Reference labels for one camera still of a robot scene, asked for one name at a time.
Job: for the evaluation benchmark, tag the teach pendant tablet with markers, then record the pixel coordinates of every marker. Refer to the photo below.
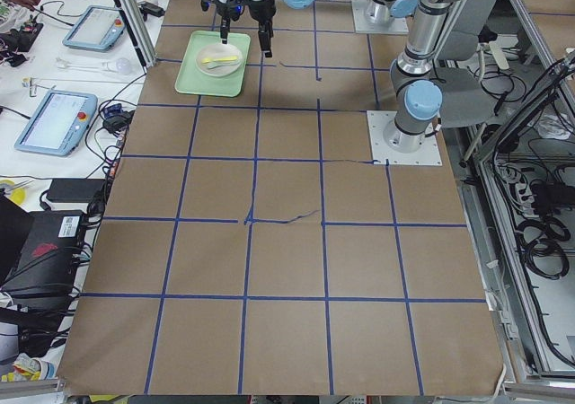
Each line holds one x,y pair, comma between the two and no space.
98,29
58,124

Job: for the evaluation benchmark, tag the aluminium frame post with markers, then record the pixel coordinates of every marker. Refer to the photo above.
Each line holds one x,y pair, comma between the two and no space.
137,31

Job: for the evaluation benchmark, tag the yellow plastic fork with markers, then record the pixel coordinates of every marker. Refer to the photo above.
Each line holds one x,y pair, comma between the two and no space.
225,58

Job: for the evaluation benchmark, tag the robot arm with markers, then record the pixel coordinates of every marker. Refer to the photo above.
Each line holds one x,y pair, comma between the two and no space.
419,100
228,10

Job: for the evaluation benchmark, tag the far teach pendant tablet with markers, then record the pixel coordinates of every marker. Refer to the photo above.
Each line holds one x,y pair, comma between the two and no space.
98,29

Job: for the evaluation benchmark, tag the white round plate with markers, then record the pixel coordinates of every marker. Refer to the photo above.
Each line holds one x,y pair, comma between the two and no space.
218,50

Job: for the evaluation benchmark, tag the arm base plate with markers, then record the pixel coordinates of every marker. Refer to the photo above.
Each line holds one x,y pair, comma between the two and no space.
390,146
373,18

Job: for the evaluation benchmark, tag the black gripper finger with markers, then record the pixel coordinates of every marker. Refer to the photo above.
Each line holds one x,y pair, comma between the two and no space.
224,29
265,35
235,14

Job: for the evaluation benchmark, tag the white light bulb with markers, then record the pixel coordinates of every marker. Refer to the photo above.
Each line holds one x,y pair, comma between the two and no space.
121,66

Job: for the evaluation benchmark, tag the black computer case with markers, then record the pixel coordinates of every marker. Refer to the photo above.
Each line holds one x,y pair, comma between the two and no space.
39,255

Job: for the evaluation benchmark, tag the grey office chair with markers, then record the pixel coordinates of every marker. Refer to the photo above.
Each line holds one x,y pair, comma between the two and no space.
464,101

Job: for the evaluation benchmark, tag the grey-green plastic spoon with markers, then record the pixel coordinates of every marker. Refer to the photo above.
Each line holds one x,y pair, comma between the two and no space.
217,64

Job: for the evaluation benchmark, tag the light green tray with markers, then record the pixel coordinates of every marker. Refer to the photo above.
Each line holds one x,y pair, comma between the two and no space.
191,81

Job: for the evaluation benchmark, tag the near teach pendant tablet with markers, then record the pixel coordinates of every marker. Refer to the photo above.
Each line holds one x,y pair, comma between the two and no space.
58,124

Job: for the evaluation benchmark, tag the black power adapter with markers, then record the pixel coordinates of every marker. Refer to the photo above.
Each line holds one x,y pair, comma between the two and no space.
74,190

